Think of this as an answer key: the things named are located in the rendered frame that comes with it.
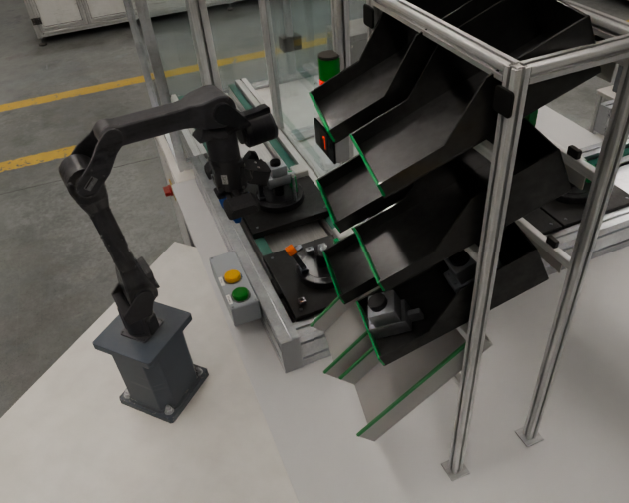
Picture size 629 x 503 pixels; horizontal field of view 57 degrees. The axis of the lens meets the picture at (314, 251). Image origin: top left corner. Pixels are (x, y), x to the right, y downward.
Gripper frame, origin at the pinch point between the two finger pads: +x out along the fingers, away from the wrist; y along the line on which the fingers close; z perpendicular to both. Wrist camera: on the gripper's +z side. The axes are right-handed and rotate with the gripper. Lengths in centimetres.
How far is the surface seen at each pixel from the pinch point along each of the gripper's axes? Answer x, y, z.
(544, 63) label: -41, -48, 27
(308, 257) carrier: 26.5, 8.7, 16.7
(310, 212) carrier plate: 28.5, 28.7, 25.1
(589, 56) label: -40, -48, 32
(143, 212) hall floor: 126, 201, -19
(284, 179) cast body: 21.1, 36.8, 21.2
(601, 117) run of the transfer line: 34, 40, 136
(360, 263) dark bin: 4.2, -22.1, 16.9
